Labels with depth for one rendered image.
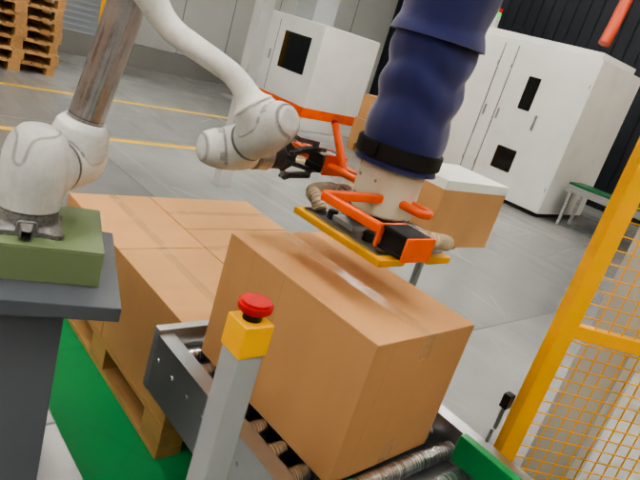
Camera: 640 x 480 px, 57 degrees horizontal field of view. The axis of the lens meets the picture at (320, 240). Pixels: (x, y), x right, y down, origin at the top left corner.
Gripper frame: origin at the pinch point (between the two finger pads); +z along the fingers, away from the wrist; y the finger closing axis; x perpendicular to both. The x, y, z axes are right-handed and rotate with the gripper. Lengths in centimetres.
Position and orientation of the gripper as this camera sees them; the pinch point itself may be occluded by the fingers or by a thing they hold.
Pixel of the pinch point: (323, 160)
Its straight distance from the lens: 174.4
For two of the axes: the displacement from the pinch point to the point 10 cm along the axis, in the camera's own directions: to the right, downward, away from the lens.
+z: 7.3, -0.1, 6.8
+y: -2.8, 9.0, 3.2
